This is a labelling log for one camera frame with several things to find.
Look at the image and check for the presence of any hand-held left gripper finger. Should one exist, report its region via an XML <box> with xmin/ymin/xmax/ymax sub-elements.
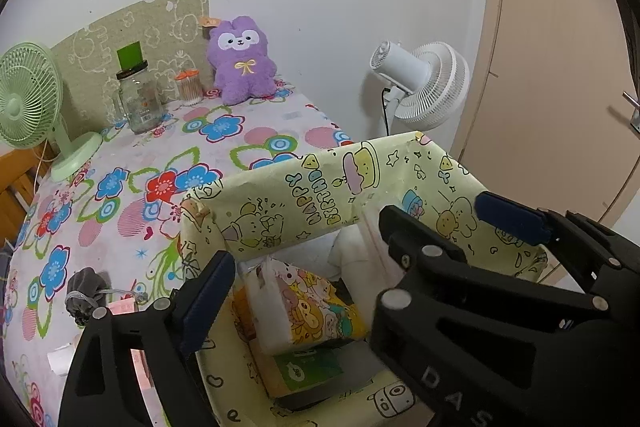
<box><xmin>60</xmin><ymin>251</ymin><xmax>236</xmax><ymax>427</ymax></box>

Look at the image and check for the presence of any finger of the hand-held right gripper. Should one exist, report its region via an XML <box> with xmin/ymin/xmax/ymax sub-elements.
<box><xmin>475</xmin><ymin>191</ymin><xmax>640</xmax><ymax>293</ymax></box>
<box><xmin>372</xmin><ymin>204</ymin><xmax>608</xmax><ymax>324</ymax></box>

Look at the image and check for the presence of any pink packet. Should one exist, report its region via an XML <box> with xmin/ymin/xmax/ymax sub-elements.
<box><xmin>107</xmin><ymin>299</ymin><xmax>154</xmax><ymax>389</ymax></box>

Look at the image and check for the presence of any yellow cartoon tissue pack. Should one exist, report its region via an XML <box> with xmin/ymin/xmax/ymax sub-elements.
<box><xmin>242</xmin><ymin>257</ymin><xmax>369</xmax><ymax>356</ymax></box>

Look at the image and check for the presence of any orange and green tissue pack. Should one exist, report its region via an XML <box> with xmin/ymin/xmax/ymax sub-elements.
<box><xmin>260</xmin><ymin>341</ymin><xmax>377</xmax><ymax>402</ymax></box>

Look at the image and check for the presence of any grey drawstring pouch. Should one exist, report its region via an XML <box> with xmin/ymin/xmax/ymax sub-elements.
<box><xmin>65</xmin><ymin>267</ymin><xmax>147</xmax><ymax>328</ymax></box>

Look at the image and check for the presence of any yellow-green cartoon paper box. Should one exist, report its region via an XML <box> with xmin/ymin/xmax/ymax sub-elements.
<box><xmin>179</xmin><ymin>131</ymin><xmax>549</xmax><ymax>427</ymax></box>

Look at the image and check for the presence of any plain white pack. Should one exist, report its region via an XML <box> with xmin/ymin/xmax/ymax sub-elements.
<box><xmin>327</xmin><ymin>224</ymin><xmax>387</xmax><ymax>280</ymax></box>

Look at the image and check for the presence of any floral tablecloth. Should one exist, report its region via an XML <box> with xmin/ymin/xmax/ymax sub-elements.
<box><xmin>0</xmin><ymin>79</ymin><xmax>362</xmax><ymax>427</ymax></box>

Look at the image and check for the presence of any white standing fan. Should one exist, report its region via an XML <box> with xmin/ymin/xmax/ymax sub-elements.
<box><xmin>369</xmin><ymin>39</ymin><xmax>471</xmax><ymax>130</ymax></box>

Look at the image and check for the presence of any beige door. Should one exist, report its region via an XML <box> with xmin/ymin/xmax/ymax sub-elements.
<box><xmin>444</xmin><ymin>0</ymin><xmax>640</xmax><ymax>270</ymax></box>

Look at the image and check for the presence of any small jar with orange lid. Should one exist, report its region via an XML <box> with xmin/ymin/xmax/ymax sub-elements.
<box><xmin>174</xmin><ymin>69</ymin><xmax>205</xmax><ymax>108</ymax></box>

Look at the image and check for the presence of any glass jar with green cap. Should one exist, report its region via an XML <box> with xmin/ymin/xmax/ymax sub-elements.
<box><xmin>112</xmin><ymin>41</ymin><xmax>167</xmax><ymax>136</ymax></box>

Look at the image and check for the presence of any wooden bed headboard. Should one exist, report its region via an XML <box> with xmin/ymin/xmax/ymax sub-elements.
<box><xmin>0</xmin><ymin>148</ymin><xmax>51</xmax><ymax>250</ymax></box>

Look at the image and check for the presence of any purple plush bunny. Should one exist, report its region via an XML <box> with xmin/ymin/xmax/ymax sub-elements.
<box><xmin>201</xmin><ymin>14</ymin><xmax>279</xmax><ymax>106</ymax></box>

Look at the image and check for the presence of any green desk fan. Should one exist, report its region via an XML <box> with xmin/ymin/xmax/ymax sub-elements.
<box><xmin>0</xmin><ymin>42</ymin><xmax>104</xmax><ymax>182</ymax></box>

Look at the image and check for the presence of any green patterned board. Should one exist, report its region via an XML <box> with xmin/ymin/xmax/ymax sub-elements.
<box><xmin>50</xmin><ymin>0</ymin><xmax>211</xmax><ymax>142</ymax></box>

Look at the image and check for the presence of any black fan cable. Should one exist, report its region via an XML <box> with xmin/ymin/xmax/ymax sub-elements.
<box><xmin>381</xmin><ymin>86</ymin><xmax>395</xmax><ymax>138</ymax></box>

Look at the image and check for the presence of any metal door handle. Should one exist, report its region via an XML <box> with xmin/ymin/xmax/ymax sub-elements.
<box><xmin>621</xmin><ymin>91</ymin><xmax>640</xmax><ymax>134</ymax></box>

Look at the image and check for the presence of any white desk fan cable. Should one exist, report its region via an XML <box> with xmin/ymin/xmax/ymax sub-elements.
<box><xmin>31</xmin><ymin>139</ymin><xmax>52</xmax><ymax>188</ymax></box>

